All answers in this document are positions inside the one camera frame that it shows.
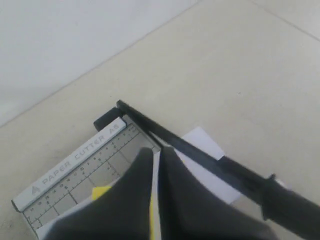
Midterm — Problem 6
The black cutter blade arm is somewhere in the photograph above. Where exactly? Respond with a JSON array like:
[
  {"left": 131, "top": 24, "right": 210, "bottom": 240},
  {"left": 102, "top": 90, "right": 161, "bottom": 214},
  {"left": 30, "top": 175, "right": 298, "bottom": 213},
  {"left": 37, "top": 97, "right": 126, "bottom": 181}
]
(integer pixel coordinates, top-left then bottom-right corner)
[{"left": 116, "top": 100, "right": 320, "bottom": 240}]

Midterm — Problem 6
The grey paper cutter base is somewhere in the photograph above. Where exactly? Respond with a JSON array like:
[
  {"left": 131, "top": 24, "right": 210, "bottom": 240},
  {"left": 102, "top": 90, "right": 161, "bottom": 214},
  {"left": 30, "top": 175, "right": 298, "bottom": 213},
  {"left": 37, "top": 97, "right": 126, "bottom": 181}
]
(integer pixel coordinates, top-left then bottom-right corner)
[{"left": 11, "top": 107, "right": 160, "bottom": 240}]

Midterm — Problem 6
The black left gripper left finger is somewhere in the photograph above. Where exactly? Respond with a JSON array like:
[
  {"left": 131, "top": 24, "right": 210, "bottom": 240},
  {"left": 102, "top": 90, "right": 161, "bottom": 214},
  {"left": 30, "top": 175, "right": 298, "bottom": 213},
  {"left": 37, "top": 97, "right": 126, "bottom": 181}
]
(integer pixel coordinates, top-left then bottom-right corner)
[{"left": 46, "top": 146, "right": 155, "bottom": 240}]

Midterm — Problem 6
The yellow cube block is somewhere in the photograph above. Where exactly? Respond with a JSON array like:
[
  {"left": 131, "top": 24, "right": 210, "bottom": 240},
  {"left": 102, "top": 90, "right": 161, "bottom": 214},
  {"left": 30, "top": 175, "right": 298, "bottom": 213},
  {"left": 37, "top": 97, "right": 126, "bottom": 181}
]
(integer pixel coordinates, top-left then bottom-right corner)
[{"left": 91, "top": 159, "right": 186, "bottom": 240}]

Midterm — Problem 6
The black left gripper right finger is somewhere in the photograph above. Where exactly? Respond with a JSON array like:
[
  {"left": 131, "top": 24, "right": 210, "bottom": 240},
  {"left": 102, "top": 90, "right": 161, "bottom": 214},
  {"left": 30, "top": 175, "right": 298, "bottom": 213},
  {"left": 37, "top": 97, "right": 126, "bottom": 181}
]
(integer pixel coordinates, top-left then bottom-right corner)
[{"left": 158, "top": 147, "right": 278, "bottom": 240}]

